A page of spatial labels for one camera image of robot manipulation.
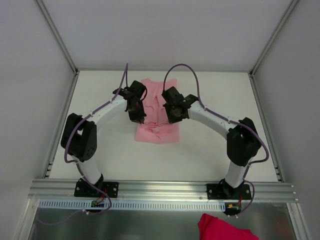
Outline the aluminium frame post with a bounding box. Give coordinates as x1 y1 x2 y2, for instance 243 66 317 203
248 0 301 78
34 0 79 75

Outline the left aluminium frame post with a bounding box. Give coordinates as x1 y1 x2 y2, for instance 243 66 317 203
34 0 79 75

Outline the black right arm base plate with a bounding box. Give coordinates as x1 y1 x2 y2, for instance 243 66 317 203
206 183 252 200

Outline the red t shirt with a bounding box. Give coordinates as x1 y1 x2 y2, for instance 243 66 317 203
198 213 259 240

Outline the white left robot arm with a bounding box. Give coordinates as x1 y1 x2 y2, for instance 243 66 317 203
60 80 148 197

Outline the white slotted cable duct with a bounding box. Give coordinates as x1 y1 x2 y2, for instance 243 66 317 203
38 199 226 212

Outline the pink t shirt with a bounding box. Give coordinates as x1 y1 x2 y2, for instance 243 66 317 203
135 78 180 144

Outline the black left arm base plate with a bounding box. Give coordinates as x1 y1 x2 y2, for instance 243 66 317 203
73 179 119 198

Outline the aluminium front rail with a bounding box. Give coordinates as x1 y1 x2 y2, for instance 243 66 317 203
27 178 299 203

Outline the right aluminium frame post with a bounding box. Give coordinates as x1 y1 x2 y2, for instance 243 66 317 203
248 0 301 78

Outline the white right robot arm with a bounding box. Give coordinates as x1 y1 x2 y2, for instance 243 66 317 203
162 87 262 199

